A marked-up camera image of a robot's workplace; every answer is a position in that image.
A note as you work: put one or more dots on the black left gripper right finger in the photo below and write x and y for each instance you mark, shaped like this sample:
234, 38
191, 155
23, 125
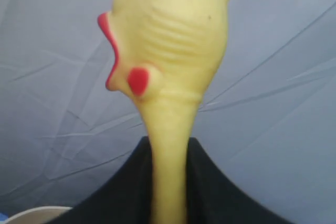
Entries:
213, 198

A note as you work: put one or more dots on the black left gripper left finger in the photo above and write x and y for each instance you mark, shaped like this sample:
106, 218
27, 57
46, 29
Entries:
124, 198

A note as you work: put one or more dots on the yellow rubber chicken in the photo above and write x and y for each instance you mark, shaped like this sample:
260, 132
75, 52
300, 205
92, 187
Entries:
166, 55

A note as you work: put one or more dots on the cream bin marked O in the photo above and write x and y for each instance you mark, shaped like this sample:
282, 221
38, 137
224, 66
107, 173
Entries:
37, 215

